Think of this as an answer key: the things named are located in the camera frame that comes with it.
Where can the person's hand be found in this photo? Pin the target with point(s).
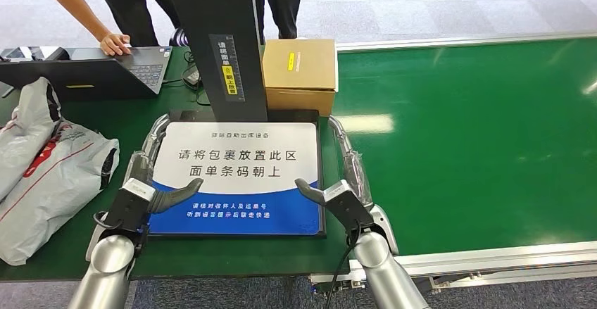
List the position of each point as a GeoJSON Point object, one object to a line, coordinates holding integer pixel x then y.
{"type": "Point", "coordinates": [115, 45]}

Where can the flat grey mailer bag package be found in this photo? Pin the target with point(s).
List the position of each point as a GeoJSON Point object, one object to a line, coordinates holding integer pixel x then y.
{"type": "Point", "coordinates": [60, 190]}

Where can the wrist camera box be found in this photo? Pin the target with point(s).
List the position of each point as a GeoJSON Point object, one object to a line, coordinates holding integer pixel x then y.
{"type": "Point", "coordinates": [347, 206]}
{"type": "Point", "coordinates": [130, 206]}

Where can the brown cardboard box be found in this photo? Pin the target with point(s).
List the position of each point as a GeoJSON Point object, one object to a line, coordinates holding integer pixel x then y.
{"type": "Point", "coordinates": [301, 64]}

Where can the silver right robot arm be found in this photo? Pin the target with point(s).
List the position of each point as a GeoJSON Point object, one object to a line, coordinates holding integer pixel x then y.
{"type": "Point", "coordinates": [387, 274]}

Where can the green conveyor belt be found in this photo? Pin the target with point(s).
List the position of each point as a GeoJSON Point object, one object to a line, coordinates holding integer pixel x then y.
{"type": "Point", "coordinates": [489, 134]}

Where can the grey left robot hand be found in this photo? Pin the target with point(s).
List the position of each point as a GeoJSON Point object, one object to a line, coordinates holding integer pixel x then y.
{"type": "Point", "coordinates": [140, 169]}

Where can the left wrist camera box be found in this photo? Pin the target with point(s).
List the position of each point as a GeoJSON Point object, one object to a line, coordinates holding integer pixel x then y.
{"type": "Point", "coordinates": [130, 206]}

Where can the black scanner column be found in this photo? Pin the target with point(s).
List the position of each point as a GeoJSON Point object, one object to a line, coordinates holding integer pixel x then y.
{"type": "Point", "coordinates": [219, 13]}

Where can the silver metal device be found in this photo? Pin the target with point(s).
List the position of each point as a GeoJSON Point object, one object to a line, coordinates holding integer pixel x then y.
{"type": "Point", "coordinates": [37, 51]}

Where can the person's forearm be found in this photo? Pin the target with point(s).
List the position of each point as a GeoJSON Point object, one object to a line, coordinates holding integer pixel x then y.
{"type": "Point", "coordinates": [74, 4]}

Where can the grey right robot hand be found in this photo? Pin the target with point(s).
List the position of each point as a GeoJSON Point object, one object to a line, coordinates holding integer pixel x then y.
{"type": "Point", "coordinates": [357, 171]}

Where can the grey mailer bag package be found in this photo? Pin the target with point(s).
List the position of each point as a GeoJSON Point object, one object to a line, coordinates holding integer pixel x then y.
{"type": "Point", "coordinates": [25, 129]}
{"type": "Point", "coordinates": [60, 190]}

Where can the person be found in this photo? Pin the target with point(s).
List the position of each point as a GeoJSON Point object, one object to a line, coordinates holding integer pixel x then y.
{"type": "Point", "coordinates": [282, 4]}
{"type": "Point", "coordinates": [135, 4]}

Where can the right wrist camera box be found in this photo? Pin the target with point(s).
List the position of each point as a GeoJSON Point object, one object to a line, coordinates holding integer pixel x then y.
{"type": "Point", "coordinates": [347, 206]}

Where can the white blue scanner platform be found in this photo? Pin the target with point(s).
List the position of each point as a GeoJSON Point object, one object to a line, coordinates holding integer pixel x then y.
{"type": "Point", "coordinates": [242, 157]}

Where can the black grey laptop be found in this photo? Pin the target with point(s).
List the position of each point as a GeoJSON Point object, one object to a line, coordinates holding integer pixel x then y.
{"type": "Point", "coordinates": [93, 80]}

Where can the aluminium conveyor frame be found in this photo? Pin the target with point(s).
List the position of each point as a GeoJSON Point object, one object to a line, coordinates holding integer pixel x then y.
{"type": "Point", "coordinates": [513, 258]}

